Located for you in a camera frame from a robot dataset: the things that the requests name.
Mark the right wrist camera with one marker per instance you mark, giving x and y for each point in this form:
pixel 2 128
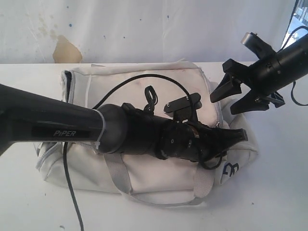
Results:
pixel 256 45

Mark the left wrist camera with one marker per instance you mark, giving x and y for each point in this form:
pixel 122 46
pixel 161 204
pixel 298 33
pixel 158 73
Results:
pixel 180 109

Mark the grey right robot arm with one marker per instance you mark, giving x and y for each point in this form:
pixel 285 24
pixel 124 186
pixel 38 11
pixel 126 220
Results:
pixel 301 49

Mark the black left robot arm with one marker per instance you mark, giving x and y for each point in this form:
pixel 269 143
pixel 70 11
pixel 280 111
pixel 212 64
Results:
pixel 27 117

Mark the white fabric backpack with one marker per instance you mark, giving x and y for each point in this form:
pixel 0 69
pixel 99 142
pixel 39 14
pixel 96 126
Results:
pixel 143 178

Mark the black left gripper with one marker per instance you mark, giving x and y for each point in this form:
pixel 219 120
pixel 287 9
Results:
pixel 196 142

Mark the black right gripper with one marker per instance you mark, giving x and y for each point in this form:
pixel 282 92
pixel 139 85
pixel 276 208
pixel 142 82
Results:
pixel 264 78

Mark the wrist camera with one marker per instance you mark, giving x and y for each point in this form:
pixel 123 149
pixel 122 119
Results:
pixel 180 109
pixel 256 45

